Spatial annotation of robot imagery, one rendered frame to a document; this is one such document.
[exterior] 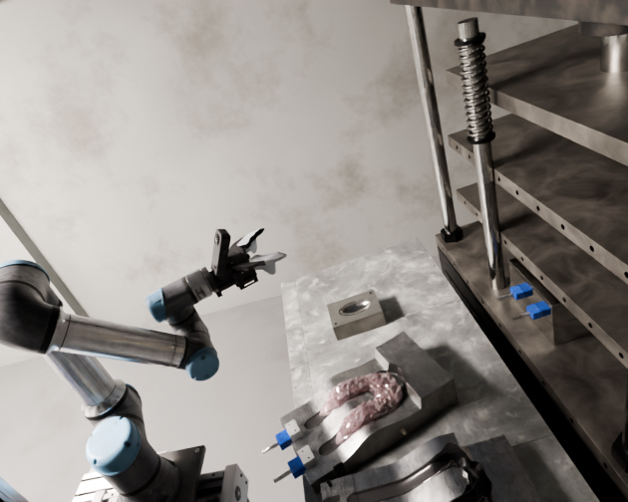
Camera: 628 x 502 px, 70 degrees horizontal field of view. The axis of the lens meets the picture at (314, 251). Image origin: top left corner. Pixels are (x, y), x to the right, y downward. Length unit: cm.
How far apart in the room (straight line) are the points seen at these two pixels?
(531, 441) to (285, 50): 229
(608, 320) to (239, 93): 227
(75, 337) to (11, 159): 264
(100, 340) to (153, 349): 11
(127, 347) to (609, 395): 127
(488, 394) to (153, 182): 248
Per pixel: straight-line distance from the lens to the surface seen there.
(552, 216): 136
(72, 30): 313
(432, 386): 141
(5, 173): 365
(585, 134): 119
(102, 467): 120
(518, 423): 146
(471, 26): 146
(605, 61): 151
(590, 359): 164
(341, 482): 133
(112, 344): 103
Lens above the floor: 200
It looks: 31 degrees down
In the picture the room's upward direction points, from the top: 20 degrees counter-clockwise
